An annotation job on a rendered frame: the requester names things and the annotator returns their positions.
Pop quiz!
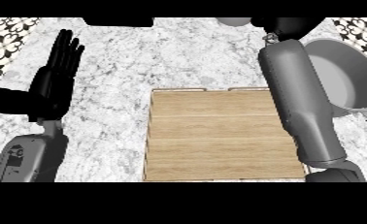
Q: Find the grey pot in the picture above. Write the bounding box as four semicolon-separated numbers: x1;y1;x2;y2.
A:
302;38;367;118

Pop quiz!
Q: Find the wooden tray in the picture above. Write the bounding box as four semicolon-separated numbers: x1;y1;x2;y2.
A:
142;86;308;182

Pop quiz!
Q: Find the grey round object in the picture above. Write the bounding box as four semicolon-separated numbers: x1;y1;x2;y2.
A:
215;16;253;27

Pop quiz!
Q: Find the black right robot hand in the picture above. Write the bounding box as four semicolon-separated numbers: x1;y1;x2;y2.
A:
250;16;327;42

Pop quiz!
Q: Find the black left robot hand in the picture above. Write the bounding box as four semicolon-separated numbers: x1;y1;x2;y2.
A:
0;28;88;123

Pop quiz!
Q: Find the black appliance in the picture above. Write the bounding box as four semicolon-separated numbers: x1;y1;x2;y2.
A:
82;16;157;28

